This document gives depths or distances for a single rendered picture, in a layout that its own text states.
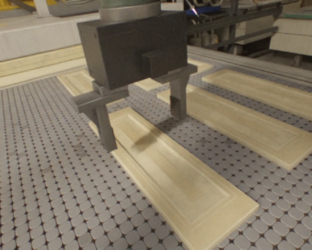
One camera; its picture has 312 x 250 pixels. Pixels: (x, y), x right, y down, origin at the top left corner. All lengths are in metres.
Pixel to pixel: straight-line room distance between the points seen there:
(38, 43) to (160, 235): 1.55
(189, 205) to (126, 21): 0.43
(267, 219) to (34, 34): 1.68
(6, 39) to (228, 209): 1.63
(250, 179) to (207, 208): 0.16
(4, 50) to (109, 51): 1.38
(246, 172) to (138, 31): 0.47
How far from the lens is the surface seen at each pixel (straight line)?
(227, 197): 0.59
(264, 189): 0.65
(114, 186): 0.66
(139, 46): 0.49
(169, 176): 0.63
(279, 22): 4.24
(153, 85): 1.19
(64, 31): 1.83
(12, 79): 1.83
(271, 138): 0.80
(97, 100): 0.52
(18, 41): 1.80
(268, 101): 1.03
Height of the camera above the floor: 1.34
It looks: 30 degrees down
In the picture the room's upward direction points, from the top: 6 degrees counter-clockwise
